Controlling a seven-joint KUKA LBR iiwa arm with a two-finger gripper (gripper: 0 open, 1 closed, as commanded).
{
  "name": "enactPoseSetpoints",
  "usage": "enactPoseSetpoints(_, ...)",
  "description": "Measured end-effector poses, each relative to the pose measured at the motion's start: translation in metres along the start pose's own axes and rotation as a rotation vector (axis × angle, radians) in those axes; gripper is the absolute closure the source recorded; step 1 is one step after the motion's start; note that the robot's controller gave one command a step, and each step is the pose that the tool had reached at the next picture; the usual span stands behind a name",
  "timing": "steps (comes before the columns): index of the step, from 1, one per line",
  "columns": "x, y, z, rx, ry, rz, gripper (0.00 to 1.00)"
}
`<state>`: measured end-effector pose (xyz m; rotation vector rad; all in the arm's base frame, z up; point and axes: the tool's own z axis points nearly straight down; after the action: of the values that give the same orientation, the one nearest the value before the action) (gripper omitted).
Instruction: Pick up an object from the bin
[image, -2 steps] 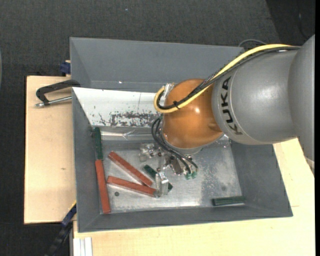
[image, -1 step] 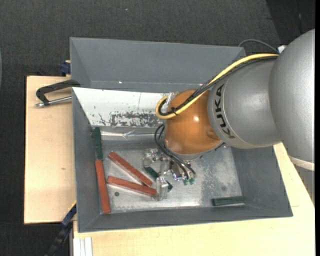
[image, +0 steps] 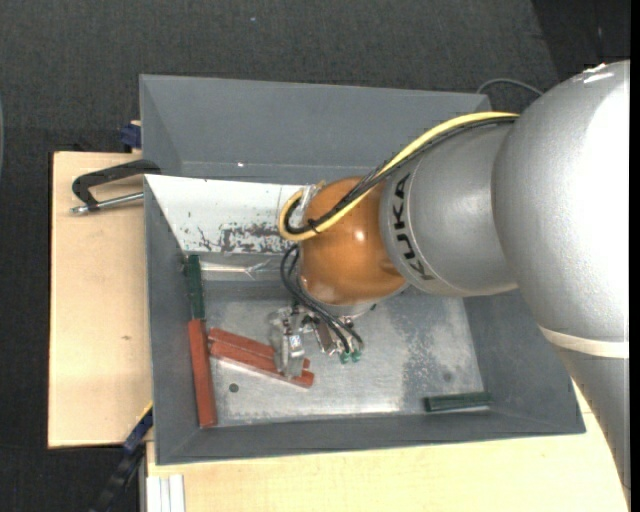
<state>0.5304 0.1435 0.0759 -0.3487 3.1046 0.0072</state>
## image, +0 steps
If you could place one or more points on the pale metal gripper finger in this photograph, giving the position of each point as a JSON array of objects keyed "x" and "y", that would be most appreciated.
[
  {"x": 278, "y": 345},
  {"x": 297, "y": 356}
]

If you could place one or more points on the red-brown flat block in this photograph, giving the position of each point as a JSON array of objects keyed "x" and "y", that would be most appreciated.
[
  {"x": 240, "y": 341},
  {"x": 240, "y": 358},
  {"x": 202, "y": 375}
]

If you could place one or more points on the dark green flat block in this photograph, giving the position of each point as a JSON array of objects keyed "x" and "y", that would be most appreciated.
[
  {"x": 457, "y": 402},
  {"x": 195, "y": 290}
]

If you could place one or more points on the pale wood flat board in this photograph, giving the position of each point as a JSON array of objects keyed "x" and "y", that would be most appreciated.
[{"x": 97, "y": 310}]

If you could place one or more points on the grey metal bin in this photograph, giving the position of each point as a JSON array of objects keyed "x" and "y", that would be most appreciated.
[{"x": 310, "y": 125}]

